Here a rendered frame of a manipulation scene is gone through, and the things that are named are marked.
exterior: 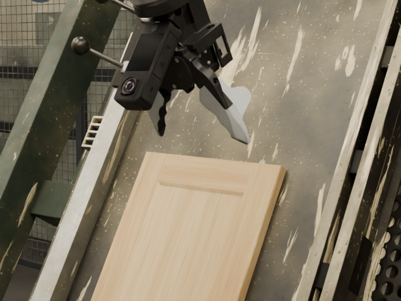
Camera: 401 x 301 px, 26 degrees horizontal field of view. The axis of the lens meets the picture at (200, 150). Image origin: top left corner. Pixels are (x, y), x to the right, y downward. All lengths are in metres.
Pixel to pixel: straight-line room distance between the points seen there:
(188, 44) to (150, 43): 0.05
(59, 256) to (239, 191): 0.39
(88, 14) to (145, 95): 0.99
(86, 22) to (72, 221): 0.51
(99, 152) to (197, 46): 0.69
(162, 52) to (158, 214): 0.60
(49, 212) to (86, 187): 0.18
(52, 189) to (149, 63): 0.89
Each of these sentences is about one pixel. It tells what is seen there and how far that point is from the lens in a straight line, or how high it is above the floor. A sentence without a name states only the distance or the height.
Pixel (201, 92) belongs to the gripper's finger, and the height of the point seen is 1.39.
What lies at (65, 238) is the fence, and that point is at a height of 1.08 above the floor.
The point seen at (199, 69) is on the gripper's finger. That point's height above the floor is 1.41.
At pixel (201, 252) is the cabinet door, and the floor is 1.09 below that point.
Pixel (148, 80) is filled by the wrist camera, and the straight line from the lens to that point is 1.02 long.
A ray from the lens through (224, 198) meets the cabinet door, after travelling 1.52.
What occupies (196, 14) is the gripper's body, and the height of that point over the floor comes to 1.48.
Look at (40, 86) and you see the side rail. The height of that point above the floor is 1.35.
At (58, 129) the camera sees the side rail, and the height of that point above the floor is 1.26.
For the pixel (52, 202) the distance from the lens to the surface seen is 1.87.
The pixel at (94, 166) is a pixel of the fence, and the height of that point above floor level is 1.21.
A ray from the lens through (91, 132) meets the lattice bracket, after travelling 1.78.
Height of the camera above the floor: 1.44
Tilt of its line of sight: 7 degrees down
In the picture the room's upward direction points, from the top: straight up
